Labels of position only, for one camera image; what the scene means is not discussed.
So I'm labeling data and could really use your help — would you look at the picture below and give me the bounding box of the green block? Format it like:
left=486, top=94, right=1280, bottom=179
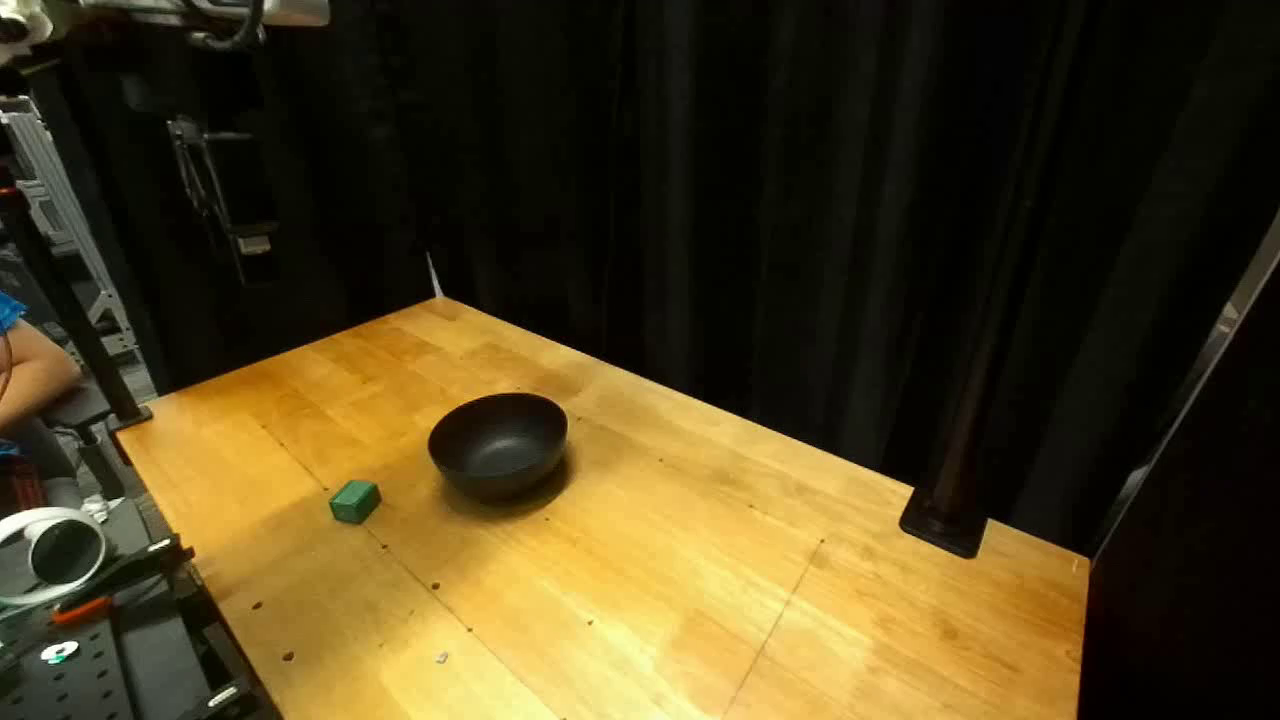
left=329, top=477, right=385, bottom=529

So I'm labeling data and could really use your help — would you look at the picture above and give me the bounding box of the dark side panel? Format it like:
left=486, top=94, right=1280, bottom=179
left=1078, top=254, right=1280, bottom=720

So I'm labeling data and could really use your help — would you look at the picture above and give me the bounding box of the orange handled tool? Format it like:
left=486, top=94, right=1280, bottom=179
left=50, top=593, right=125, bottom=630

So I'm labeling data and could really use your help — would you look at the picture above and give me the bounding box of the grey metal frame bar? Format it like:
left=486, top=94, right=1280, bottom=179
left=1092, top=212, right=1280, bottom=542

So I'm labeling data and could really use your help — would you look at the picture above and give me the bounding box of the black perforated bench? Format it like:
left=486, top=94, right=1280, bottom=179
left=0, top=603, right=263, bottom=720

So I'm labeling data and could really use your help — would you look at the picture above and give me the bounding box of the person forearm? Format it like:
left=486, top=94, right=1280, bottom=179
left=0, top=315, right=84, bottom=432

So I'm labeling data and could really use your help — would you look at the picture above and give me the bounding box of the hanging black cable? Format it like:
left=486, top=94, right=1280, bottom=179
left=164, top=110, right=282, bottom=265

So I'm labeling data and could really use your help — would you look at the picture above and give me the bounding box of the black slanted pole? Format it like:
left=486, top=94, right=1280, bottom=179
left=0, top=194, right=156, bottom=427

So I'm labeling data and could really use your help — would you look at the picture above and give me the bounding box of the black stand pole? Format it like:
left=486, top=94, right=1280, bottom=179
left=899, top=236, right=1036, bottom=558

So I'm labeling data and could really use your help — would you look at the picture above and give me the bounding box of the white round headset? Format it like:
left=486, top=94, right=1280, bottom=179
left=0, top=503, right=111, bottom=610

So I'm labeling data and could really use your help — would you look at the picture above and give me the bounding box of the white metal rack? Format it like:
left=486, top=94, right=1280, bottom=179
left=0, top=101, right=153, bottom=392

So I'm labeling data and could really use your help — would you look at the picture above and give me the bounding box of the black curtain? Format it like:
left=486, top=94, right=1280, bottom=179
left=54, top=0, right=1280, bottom=556

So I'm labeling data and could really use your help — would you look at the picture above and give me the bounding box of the black bowl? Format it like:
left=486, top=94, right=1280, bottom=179
left=425, top=386, right=572, bottom=508

